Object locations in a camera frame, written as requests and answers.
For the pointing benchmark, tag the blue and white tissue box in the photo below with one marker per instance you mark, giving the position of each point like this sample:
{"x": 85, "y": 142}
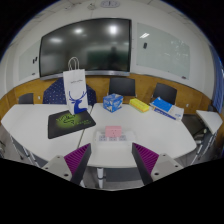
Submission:
{"x": 112, "y": 103}

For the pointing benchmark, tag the black chair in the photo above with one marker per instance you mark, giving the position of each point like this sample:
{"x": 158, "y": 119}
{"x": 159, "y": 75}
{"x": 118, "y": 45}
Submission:
{"x": 165, "y": 92}
{"x": 26, "y": 98}
{"x": 121, "y": 86}

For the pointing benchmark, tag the white power strip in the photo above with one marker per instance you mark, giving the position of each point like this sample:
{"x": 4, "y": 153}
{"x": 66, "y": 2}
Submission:
{"x": 128, "y": 136}

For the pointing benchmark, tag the white paper bag blue deer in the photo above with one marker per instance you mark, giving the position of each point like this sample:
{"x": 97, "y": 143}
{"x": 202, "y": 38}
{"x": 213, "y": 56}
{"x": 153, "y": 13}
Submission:
{"x": 75, "y": 86}

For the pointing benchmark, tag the white side table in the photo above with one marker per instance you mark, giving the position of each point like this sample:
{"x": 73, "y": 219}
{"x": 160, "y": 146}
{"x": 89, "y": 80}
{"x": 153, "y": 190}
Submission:
{"x": 210, "y": 119}

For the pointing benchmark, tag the large glass whiteboard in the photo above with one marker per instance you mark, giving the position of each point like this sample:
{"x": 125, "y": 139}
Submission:
{"x": 163, "y": 50}

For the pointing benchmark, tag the blue window blind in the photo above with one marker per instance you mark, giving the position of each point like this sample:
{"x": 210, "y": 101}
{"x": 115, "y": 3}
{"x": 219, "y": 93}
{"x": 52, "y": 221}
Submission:
{"x": 218, "y": 83}

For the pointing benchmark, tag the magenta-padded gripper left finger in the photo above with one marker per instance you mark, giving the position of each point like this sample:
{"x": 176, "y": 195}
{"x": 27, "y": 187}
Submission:
{"x": 78, "y": 159}

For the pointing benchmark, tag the white box with blue band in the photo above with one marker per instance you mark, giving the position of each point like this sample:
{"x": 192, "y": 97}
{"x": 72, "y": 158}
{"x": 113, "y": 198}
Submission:
{"x": 173, "y": 113}

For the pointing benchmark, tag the black mouse pad green print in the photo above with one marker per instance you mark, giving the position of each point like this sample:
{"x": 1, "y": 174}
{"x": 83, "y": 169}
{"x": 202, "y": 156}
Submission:
{"x": 70, "y": 123}

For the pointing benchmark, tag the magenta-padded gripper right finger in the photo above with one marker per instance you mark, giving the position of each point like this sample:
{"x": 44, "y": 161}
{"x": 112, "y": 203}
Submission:
{"x": 146, "y": 159}

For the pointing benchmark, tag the pink charger block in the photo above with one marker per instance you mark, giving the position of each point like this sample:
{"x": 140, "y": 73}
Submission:
{"x": 113, "y": 131}

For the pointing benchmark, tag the round ceiling device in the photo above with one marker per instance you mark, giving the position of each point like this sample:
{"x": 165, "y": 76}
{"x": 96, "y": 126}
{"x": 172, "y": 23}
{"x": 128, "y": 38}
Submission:
{"x": 110, "y": 3}

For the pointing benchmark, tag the yellow flat box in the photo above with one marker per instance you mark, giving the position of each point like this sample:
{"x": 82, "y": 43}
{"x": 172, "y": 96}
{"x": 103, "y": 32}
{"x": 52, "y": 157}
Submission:
{"x": 139, "y": 104}

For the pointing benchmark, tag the small glass whiteboard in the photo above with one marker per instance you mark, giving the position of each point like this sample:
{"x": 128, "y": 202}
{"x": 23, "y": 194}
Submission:
{"x": 28, "y": 63}

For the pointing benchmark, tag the large dark wall screen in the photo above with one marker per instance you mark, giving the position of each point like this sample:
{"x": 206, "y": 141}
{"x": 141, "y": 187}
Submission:
{"x": 86, "y": 46}

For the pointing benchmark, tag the black board eraser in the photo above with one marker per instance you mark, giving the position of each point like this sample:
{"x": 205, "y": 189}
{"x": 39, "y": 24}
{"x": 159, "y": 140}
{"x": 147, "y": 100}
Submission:
{"x": 145, "y": 45}

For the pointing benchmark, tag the blue dotted chair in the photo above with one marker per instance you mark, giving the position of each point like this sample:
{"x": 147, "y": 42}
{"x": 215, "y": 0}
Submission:
{"x": 55, "y": 93}

